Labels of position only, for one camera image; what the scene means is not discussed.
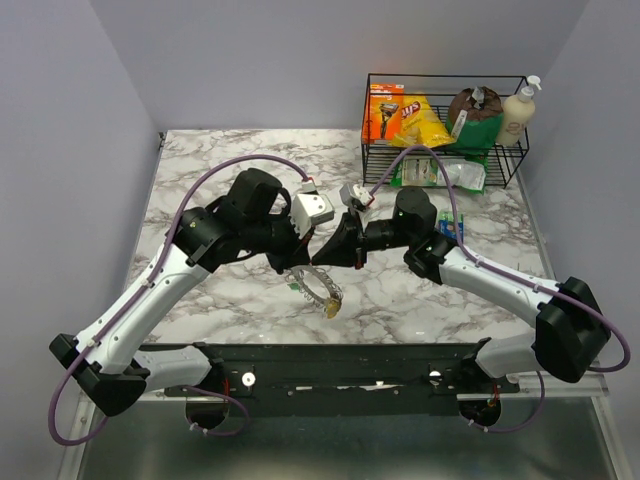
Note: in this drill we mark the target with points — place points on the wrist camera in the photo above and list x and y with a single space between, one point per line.
355 196
312 209

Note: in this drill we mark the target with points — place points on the yellow chips bag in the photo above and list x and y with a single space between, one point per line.
420 125

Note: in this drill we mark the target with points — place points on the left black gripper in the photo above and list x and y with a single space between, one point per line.
293 256

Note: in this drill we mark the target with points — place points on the orange razor package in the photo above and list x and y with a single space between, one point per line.
384 118

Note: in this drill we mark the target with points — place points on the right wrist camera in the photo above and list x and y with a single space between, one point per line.
355 196

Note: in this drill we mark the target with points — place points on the brown and green bag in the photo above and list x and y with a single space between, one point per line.
473 120

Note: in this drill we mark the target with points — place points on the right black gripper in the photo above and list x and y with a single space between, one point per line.
348 245

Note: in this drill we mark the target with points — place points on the green white snack bag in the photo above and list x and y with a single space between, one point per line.
425 171

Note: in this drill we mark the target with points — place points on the black wire basket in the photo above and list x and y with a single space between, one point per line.
440 89

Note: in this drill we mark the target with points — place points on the cream pump lotion bottle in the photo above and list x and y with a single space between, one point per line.
518 109

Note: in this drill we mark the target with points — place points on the blue green small packet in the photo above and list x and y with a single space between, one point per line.
450 225

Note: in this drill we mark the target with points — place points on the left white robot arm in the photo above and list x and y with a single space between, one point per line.
258 216

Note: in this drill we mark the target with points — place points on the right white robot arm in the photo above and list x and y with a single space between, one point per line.
566 335

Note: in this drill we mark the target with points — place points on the round metal keyring disc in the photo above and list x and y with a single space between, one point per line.
315 283

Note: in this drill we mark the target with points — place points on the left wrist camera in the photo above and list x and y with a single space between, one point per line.
312 209

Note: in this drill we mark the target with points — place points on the yellow key tag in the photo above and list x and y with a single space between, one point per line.
332 307

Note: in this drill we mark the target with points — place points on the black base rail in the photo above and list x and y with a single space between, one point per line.
327 380

